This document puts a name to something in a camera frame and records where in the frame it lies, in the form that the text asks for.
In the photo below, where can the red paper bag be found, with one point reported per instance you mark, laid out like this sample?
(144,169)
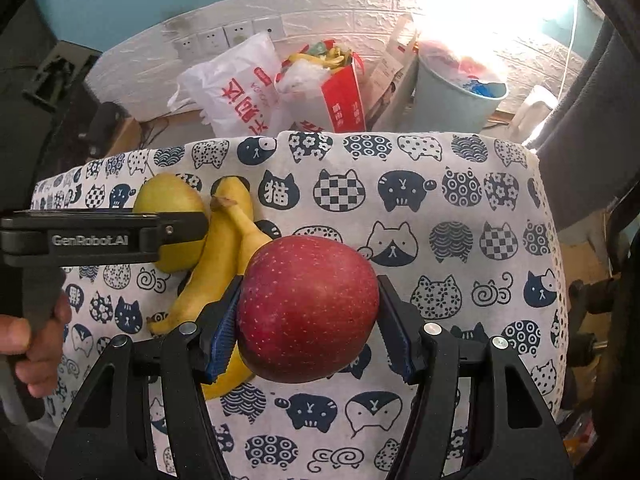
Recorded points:
(340,97)

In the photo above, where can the white plastic bag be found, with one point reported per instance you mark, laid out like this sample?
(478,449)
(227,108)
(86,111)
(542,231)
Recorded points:
(235,90)

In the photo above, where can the cat print tablecloth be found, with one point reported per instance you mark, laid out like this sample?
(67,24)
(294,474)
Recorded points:
(450,240)

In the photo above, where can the grey fleece cloth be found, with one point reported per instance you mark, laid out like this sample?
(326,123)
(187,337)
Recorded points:
(590,135)

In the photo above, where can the yellow pear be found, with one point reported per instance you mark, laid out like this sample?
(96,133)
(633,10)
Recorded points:
(165,195)

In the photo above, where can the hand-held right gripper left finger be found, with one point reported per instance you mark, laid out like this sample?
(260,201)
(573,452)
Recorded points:
(225,340)

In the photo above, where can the red apple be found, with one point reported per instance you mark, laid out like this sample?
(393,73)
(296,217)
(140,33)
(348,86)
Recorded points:
(310,310)

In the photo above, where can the white wall socket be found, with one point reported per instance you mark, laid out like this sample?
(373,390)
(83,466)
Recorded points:
(238,34)
(267,25)
(187,46)
(211,40)

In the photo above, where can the cardboard box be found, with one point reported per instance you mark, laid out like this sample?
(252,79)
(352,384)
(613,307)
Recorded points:
(395,75)

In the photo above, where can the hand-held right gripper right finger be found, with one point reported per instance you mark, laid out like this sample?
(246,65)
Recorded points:
(395,340)

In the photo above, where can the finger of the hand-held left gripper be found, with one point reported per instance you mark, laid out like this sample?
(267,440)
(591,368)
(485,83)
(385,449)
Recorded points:
(182,235)

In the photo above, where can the light blue bin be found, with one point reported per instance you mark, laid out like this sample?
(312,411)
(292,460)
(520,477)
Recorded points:
(450,95)

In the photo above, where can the person's left hand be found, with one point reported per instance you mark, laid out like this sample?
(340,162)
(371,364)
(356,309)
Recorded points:
(40,355)

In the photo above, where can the yellow banana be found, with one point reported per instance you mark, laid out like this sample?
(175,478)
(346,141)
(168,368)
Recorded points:
(220,265)
(252,240)

